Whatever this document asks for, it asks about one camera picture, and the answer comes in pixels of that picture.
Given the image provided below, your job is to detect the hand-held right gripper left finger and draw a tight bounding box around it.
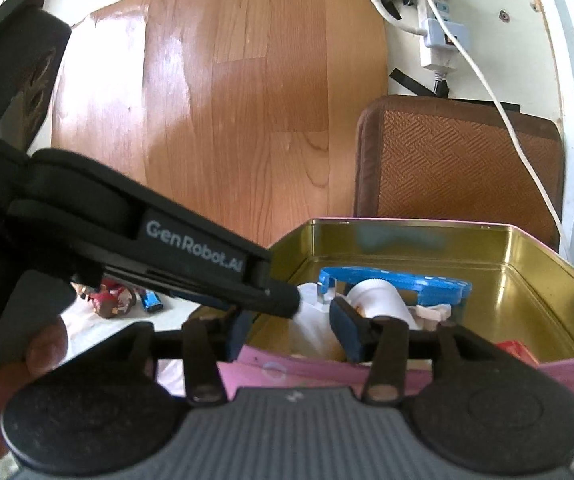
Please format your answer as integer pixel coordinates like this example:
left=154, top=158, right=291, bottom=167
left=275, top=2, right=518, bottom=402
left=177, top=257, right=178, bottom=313
left=117, top=310, right=257, bottom=407

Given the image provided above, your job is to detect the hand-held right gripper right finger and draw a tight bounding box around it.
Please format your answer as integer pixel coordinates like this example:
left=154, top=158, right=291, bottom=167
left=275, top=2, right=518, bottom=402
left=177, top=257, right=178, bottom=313
left=329, top=297, right=493, bottom=407

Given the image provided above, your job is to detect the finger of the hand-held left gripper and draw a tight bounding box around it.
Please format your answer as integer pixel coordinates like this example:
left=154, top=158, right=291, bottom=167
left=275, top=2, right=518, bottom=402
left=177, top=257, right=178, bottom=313
left=172, top=279, right=302, bottom=319

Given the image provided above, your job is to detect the white power adapter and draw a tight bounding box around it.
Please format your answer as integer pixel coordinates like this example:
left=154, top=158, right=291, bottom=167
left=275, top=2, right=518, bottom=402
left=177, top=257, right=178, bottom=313
left=287, top=282, right=348, bottom=361

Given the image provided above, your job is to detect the white plastic bottle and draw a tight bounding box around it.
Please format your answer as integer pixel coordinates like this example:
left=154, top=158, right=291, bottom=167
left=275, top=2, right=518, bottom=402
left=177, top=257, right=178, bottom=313
left=344, top=280, right=420, bottom=331

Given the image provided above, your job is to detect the blue dotted plastic toy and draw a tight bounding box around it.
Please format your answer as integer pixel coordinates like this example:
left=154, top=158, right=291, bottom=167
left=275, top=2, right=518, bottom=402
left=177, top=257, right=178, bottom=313
left=317, top=265, right=473, bottom=308

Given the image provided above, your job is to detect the red toy figure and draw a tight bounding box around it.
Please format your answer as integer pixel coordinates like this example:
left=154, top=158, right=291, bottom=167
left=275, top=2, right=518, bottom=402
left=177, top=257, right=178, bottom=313
left=81, top=284, right=138, bottom=319

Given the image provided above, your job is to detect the red cardboard box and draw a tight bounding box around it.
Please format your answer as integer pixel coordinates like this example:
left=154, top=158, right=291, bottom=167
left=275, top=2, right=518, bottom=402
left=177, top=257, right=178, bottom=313
left=494, top=339, right=539, bottom=367

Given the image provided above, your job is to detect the pink tin box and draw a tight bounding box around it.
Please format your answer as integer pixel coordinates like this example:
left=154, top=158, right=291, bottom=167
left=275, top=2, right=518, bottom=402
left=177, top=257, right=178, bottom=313
left=187, top=217, right=574, bottom=428

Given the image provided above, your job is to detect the blue lighter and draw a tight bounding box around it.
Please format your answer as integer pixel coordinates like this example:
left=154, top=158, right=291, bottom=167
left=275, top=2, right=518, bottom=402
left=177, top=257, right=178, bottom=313
left=139, top=291, right=164, bottom=314

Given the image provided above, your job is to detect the brown woven board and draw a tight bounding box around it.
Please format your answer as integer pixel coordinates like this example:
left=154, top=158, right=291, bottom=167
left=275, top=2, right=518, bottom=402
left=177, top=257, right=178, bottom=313
left=354, top=94, right=565, bottom=251

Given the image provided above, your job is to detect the white power strip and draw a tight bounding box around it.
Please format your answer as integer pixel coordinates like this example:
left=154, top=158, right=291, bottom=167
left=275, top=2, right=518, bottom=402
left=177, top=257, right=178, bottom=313
left=419, top=0, right=470, bottom=71

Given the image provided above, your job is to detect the wood-grain wall sheet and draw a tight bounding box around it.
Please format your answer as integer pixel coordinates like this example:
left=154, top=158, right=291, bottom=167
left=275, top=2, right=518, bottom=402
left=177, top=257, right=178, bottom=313
left=49, top=0, right=390, bottom=251

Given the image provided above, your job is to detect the white cable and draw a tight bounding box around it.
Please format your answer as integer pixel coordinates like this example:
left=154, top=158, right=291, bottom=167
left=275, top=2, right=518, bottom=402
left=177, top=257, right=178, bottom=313
left=424, top=0, right=574, bottom=261

